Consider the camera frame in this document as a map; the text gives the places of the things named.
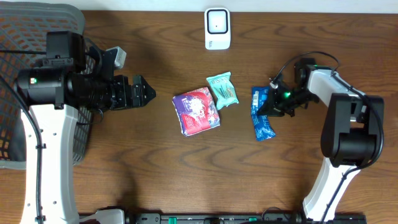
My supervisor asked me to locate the blue Oreo cookie pack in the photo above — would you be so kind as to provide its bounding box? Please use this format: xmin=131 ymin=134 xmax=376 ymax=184
xmin=251 ymin=86 xmax=276 ymax=141

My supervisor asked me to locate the red purple tissue pack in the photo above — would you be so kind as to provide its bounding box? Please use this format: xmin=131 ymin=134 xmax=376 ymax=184
xmin=172 ymin=87 xmax=220 ymax=136

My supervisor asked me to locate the teal snack packet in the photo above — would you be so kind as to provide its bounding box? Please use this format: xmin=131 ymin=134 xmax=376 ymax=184
xmin=206 ymin=72 xmax=239 ymax=110

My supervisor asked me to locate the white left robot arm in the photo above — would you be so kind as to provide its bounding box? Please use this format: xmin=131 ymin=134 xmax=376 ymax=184
xmin=14 ymin=31 xmax=156 ymax=223

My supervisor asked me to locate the grey plastic mesh basket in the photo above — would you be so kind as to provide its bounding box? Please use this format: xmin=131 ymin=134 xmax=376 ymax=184
xmin=0 ymin=2 xmax=96 ymax=170

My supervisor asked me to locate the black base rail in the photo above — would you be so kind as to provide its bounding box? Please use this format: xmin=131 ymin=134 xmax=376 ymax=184
xmin=79 ymin=212 xmax=368 ymax=224

